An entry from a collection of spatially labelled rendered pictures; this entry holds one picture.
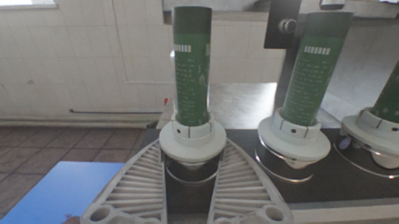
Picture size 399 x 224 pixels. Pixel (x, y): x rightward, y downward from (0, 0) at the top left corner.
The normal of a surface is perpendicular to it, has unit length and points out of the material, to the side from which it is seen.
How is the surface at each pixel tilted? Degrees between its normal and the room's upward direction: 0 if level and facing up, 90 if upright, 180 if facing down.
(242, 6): 90
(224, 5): 90
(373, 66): 90
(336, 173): 0
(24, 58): 90
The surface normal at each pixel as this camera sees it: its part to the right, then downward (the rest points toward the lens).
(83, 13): 0.01, 0.43
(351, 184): 0.01, -0.90
